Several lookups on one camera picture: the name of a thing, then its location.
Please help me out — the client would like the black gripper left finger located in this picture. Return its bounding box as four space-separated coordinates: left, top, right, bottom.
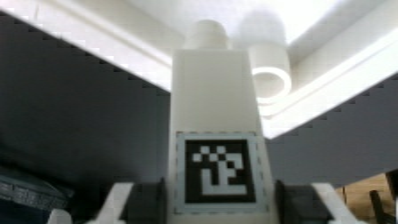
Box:
86 180 166 224

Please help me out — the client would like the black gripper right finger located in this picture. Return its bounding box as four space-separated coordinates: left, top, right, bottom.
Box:
276 180 368 224

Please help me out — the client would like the white desk top tray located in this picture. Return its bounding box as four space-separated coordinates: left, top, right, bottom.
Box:
0 0 398 138

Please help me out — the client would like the black keyboard corner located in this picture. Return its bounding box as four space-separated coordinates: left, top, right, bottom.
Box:
0 165 75 224

